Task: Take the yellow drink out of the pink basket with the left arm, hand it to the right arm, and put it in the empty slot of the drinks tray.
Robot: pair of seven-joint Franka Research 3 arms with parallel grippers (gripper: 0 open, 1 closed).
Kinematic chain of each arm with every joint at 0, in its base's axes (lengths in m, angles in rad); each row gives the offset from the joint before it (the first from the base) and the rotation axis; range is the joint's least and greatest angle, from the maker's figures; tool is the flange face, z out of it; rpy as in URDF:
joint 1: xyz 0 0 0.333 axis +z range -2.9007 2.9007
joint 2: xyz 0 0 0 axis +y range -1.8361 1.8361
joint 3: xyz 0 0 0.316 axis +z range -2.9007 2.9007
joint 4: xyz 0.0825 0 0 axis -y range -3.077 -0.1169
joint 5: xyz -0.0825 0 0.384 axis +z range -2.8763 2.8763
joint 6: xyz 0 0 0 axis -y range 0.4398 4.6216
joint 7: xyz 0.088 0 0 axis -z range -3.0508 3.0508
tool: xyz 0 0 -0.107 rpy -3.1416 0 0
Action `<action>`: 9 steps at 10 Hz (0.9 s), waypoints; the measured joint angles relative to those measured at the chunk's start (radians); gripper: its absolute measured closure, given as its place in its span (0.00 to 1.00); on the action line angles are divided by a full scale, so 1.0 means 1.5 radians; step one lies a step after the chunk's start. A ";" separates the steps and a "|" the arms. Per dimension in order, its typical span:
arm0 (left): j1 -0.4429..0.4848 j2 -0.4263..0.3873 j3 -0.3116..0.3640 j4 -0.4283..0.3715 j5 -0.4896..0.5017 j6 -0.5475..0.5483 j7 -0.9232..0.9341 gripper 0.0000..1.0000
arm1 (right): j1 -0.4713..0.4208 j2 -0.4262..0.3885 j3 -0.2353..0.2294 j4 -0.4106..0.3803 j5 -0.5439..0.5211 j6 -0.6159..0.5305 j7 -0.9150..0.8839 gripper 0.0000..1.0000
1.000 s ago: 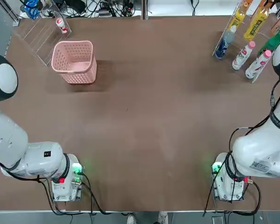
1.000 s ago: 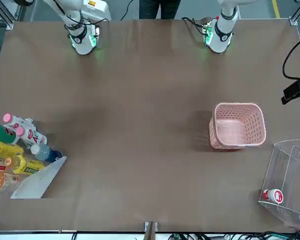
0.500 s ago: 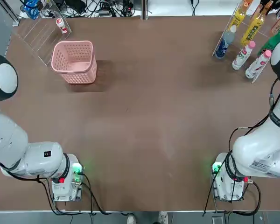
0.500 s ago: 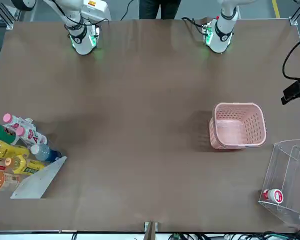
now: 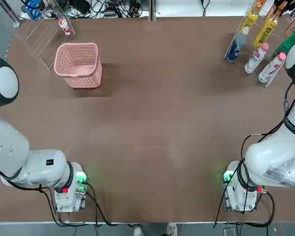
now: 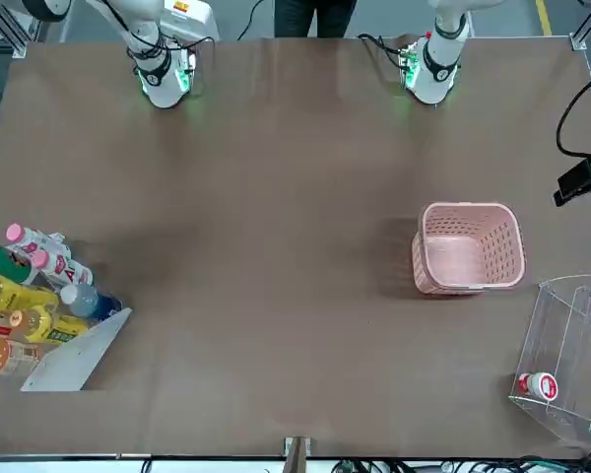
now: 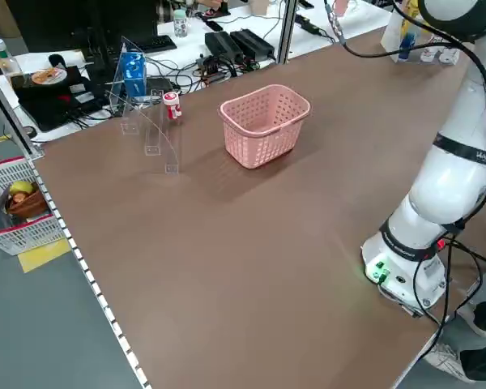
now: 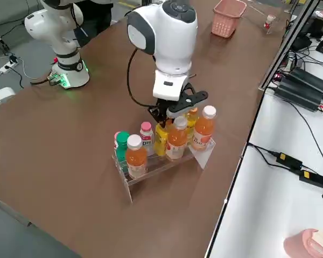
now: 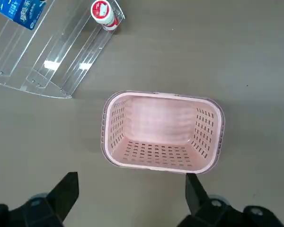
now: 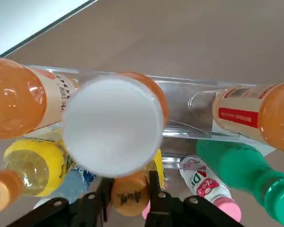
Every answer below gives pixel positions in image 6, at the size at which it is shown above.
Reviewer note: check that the aluminium frame post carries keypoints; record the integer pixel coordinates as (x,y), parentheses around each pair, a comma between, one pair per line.
(298,453)

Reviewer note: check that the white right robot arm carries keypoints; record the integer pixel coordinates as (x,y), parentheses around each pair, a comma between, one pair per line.
(165,74)

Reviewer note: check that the clear acrylic drinks tray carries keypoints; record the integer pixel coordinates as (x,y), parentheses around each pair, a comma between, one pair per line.
(79,355)

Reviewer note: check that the green bottle green cap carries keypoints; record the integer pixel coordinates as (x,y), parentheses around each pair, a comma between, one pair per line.
(0,263)

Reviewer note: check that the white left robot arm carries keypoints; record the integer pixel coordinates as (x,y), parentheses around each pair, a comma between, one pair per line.
(436,64)

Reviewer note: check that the clear acrylic tiered shelf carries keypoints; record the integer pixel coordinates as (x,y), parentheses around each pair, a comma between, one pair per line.
(571,345)

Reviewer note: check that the grey blue bottle white cap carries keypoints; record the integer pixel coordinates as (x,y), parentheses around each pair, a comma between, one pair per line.
(86,300)

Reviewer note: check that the white bottle pink cap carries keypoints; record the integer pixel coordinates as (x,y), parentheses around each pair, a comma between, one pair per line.
(64,268)
(34,241)

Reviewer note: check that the small white red bottle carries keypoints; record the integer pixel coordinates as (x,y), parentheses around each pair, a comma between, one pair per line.
(539,385)

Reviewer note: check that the person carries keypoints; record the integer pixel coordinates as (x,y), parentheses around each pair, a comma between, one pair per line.
(315,17)

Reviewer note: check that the yellow drink bottle orange cap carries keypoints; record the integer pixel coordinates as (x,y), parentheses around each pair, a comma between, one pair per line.
(19,295)
(54,327)

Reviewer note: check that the pink plastic basket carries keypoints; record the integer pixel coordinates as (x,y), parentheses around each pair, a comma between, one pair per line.
(468,261)

